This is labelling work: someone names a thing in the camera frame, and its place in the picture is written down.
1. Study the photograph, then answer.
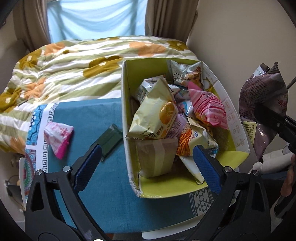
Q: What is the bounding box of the right beige curtain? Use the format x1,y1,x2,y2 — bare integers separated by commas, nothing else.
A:
144,0,199,43

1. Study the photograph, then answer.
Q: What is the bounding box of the silver snack packet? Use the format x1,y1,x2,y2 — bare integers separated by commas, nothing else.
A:
166,60,203,89

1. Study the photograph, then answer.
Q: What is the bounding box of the black floor lamp pole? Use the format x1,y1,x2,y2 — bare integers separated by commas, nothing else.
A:
287,77,296,90

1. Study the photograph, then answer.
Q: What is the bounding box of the dark green small packet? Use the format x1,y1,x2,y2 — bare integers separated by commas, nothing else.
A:
94,124,123,161

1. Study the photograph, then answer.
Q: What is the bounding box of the pink striped snack bag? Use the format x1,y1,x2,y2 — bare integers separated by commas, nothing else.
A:
187,81,228,130

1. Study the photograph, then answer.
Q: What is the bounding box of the pink white snack packet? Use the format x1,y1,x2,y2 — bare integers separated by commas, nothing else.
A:
44,121,74,160

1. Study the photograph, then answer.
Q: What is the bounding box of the floral striped quilt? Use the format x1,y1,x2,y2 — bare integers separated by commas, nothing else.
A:
1,36,197,154

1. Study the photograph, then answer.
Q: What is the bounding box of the brown taped paper packet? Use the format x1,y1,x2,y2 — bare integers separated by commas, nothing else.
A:
136,138,178,178

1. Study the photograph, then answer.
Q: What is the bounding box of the chiffon cake packet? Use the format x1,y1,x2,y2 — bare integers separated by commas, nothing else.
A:
126,78,178,140

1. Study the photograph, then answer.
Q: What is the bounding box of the purple brown snack bag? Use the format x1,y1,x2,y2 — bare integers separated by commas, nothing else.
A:
239,62,288,160

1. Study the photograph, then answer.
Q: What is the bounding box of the light blue window cloth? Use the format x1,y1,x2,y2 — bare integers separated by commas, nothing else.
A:
47,1,147,43

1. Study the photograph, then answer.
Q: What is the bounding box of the green cardboard box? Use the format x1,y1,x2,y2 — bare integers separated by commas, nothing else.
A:
121,58,250,198

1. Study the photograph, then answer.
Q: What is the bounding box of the left beige curtain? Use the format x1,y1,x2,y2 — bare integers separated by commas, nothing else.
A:
13,0,51,51

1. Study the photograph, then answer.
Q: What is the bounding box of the beige curtain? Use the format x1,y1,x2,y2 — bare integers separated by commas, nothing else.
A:
13,0,51,51
144,0,199,43

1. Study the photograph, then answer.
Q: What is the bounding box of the fries snack bag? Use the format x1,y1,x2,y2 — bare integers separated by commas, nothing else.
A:
177,118,219,184

